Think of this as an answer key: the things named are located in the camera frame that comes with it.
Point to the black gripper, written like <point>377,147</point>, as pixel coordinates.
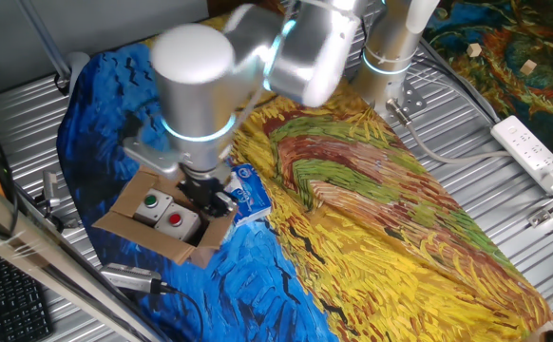
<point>203,187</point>

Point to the brown cardboard box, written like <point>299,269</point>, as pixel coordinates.
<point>139,228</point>

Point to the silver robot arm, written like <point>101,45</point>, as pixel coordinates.
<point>200,95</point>

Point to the grey box with red button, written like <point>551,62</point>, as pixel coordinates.
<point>179,222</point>

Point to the blue tissue pack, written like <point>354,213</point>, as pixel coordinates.
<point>250,195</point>

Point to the yellow and blue painted cloth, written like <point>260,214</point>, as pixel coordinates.
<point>352,214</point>

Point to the white curved plastic piece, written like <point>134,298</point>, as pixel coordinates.
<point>78,64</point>

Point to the black keyboard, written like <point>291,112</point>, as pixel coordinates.
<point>17,299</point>

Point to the grey diagonal pole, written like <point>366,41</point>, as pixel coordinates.
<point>43,40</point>

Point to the small wooden cube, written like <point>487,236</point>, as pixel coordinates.
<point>528,67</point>
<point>474,50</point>

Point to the dark green painted cloth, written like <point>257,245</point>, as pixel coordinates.
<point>509,95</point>

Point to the white power strip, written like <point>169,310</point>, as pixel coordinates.
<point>533,154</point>

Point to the wrist camera with silver bracket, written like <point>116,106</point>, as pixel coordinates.
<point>148,152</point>

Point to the silver bracket with black ties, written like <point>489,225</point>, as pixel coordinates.
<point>51,187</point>

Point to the aluminium frame bar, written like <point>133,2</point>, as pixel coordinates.
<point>43,256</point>

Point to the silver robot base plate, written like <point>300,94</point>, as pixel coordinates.
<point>412,100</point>

